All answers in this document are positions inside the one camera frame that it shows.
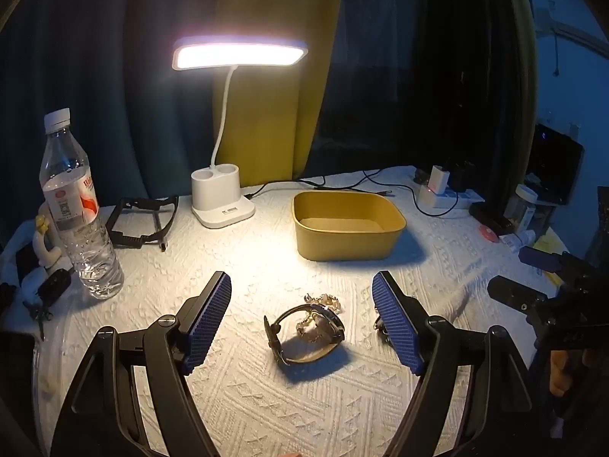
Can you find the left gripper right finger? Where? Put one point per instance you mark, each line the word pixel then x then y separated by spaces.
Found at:
pixel 497 408

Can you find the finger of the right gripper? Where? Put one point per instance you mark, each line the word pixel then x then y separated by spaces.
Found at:
pixel 551 262
pixel 521 298

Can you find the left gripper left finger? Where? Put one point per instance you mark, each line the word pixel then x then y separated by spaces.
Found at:
pixel 101 416

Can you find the person's right hand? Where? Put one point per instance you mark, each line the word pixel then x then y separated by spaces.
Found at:
pixel 565 367

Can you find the yellow paper packet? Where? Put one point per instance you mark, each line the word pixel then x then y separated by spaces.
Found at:
pixel 550 242

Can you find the white cream tube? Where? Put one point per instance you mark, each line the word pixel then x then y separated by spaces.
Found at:
pixel 516 241

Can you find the white lidded jar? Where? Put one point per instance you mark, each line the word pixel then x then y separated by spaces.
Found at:
pixel 521 207

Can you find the orange round disc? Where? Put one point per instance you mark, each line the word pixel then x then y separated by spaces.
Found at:
pixel 488 234

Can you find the black case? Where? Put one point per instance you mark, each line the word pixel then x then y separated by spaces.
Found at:
pixel 491 218

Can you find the black monitor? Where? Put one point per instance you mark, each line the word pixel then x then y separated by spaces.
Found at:
pixel 553 165

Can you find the white power strip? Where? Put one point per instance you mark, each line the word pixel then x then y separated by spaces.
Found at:
pixel 449 199

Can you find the black power plug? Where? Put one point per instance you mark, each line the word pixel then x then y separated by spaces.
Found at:
pixel 460 176

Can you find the black car key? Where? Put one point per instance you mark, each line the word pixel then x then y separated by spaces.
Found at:
pixel 48 294

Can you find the white charger adapter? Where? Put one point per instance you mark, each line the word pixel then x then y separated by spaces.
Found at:
pixel 438 180

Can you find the white cartoon mug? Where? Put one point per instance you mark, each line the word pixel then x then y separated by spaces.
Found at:
pixel 47 244

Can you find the white patterned tablecloth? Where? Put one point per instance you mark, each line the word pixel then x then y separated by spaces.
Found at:
pixel 350 402

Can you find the yellow storage box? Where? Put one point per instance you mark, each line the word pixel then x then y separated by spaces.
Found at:
pixel 345 226

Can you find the clear water bottle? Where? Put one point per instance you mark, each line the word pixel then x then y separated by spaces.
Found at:
pixel 66 181

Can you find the yellow curtain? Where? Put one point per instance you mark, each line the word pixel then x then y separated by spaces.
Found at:
pixel 270 106

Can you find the dark blue curtain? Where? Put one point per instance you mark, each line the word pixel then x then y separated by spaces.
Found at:
pixel 144 126

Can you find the black plastic frame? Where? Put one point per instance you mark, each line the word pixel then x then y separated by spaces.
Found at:
pixel 137 222

